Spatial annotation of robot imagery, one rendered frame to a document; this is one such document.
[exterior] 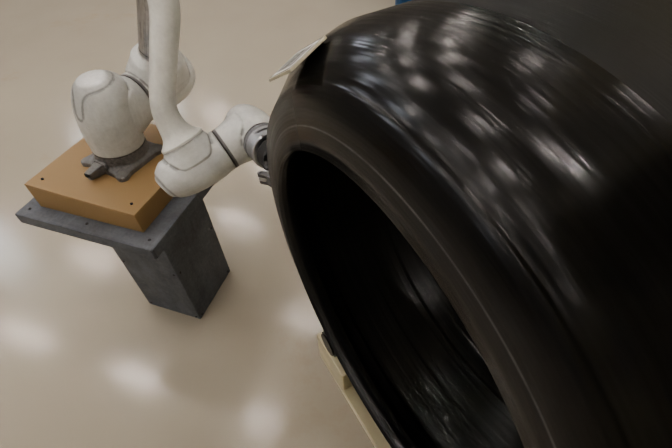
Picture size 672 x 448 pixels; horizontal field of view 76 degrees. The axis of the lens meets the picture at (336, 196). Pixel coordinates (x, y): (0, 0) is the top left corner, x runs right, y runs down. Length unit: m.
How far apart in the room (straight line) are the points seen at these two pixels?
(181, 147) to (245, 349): 1.00
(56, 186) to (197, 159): 0.60
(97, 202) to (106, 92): 0.31
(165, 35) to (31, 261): 1.68
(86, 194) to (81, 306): 0.84
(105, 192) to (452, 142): 1.24
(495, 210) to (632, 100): 0.09
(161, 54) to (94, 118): 0.41
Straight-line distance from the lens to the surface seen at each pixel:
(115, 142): 1.38
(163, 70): 0.99
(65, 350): 2.07
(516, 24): 0.28
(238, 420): 1.69
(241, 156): 1.00
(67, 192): 1.45
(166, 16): 0.99
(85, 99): 1.34
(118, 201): 1.35
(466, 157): 0.22
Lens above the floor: 1.56
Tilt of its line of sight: 45 degrees down
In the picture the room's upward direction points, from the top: 4 degrees counter-clockwise
